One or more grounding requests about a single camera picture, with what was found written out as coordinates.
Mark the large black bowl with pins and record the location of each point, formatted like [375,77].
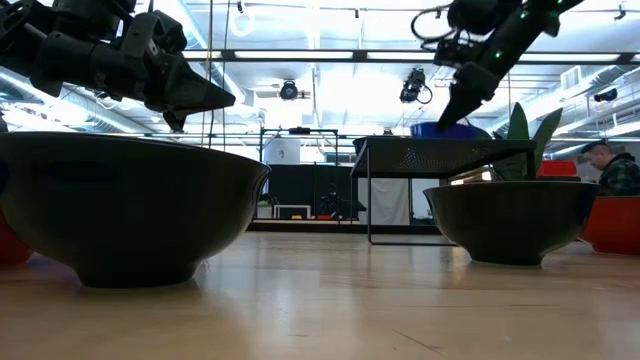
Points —
[125,210]

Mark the white hanging cloth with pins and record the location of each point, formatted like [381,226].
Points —
[387,200]

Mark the black background panel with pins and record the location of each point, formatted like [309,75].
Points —
[300,185]

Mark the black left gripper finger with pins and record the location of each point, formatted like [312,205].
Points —
[176,122]
[195,97]

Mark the red plastic bowl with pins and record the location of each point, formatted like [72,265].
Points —
[617,225]
[11,245]

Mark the black mesh metal rack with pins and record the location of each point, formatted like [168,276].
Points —
[440,157]

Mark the black overhead frame bar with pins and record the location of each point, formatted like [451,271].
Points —
[360,55]

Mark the white background cylinder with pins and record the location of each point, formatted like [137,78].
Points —
[282,151]

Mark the green snake plant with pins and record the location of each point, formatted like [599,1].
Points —
[520,130]

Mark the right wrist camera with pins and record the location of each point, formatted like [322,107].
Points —
[452,52]

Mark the blue plastic bowl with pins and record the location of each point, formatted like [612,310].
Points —
[425,131]

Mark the person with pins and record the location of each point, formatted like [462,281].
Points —
[617,172]

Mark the small white background table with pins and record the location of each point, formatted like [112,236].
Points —
[292,206]

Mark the red background object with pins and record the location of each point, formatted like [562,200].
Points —
[557,168]

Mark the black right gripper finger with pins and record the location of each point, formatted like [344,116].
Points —
[460,107]

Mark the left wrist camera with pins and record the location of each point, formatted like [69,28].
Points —
[155,30]

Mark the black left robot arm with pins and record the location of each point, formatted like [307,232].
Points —
[25,25]

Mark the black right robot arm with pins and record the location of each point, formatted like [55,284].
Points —
[525,30]

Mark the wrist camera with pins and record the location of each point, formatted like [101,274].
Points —
[452,52]
[155,30]

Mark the black background robot arm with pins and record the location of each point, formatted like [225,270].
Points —
[335,205]

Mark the round black ceiling spotlight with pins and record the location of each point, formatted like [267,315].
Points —
[288,90]

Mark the black ceiling duct fixture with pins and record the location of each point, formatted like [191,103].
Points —
[606,95]

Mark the black background metal frame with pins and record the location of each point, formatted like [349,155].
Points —
[300,131]

